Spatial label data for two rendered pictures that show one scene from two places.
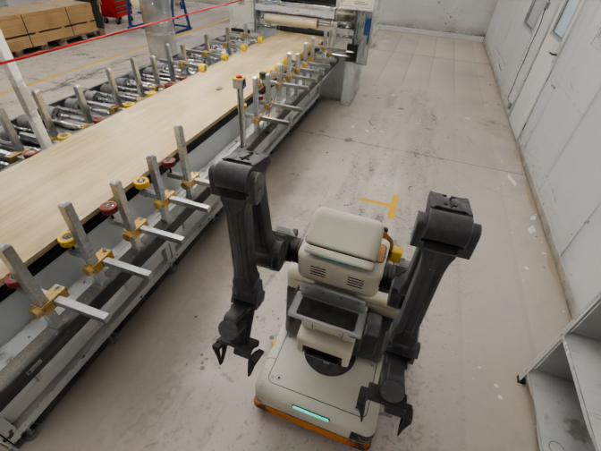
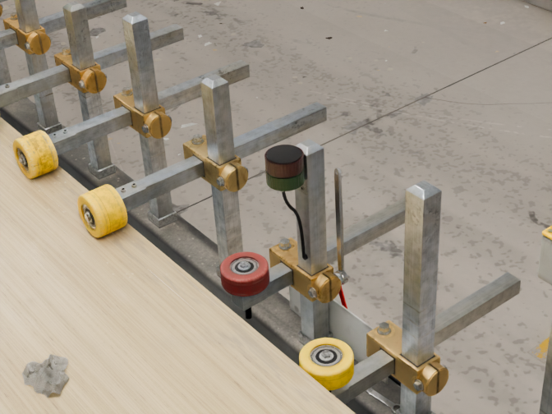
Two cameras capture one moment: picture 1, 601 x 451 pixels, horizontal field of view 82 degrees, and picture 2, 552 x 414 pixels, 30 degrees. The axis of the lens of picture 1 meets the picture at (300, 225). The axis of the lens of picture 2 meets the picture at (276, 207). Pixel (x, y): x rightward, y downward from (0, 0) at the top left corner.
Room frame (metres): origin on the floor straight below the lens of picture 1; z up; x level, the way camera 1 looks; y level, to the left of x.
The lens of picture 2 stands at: (2.16, 1.46, 1.94)
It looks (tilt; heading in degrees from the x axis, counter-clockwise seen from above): 35 degrees down; 308
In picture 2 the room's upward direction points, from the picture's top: 4 degrees counter-clockwise
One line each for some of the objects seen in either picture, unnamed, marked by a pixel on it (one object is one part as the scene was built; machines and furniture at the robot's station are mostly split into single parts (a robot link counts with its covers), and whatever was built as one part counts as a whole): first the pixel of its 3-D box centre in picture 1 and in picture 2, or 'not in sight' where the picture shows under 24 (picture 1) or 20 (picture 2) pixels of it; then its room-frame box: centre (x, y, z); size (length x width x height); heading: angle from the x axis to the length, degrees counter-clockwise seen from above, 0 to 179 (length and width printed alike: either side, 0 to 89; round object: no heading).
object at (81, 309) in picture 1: (63, 302); not in sight; (0.81, 0.92, 0.83); 0.43 x 0.03 x 0.04; 74
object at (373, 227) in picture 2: (279, 106); (336, 247); (2.96, 0.25, 0.84); 0.43 x 0.03 x 0.04; 74
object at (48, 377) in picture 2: not in sight; (44, 371); (3.11, 0.80, 0.91); 0.09 x 0.07 x 0.02; 140
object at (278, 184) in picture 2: not in sight; (285, 174); (2.96, 0.39, 1.08); 0.06 x 0.06 x 0.02
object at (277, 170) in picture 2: not in sight; (284, 160); (2.96, 0.39, 1.10); 0.06 x 0.06 x 0.02
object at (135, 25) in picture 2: (288, 79); (149, 126); (3.43, 0.21, 0.93); 0.04 x 0.04 x 0.48; 74
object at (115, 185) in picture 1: (129, 221); not in sight; (1.27, 0.84, 0.88); 0.04 x 0.04 x 0.48; 74
